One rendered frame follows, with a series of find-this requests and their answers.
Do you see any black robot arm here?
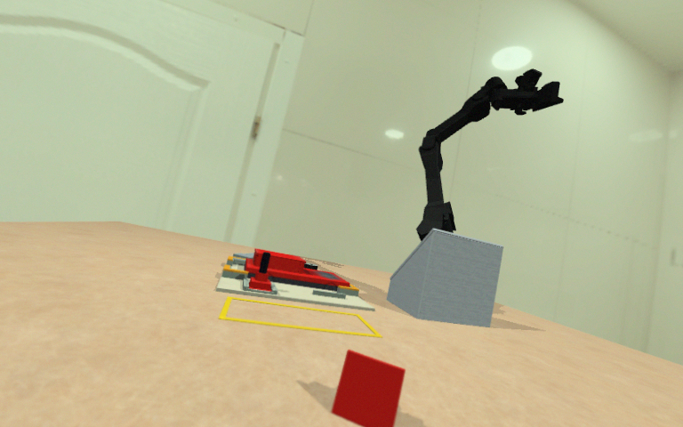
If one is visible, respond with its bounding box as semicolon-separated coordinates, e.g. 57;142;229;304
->
416;68;542;241

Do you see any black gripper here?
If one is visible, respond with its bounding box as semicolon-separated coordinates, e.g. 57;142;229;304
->
510;81;564;115

